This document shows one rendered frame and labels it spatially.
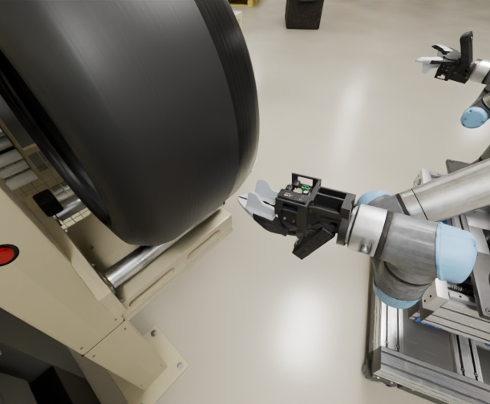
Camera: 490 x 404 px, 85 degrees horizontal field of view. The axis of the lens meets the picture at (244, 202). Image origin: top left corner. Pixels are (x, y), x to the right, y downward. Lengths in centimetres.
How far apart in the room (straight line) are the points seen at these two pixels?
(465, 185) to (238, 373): 120
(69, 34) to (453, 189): 58
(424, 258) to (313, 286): 125
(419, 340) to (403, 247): 108
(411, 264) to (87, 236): 80
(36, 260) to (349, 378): 133
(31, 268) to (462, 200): 77
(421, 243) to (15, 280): 66
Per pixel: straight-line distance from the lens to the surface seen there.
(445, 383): 145
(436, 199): 57
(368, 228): 42
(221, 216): 75
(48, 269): 66
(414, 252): 43
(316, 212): 43
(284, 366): 148
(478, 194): 58
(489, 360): 161
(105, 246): 86
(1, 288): 65
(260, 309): 154
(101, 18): 36
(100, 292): 61
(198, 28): 40
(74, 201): 85
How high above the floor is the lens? 144
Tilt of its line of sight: 47 degrees down
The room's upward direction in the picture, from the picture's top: straight up
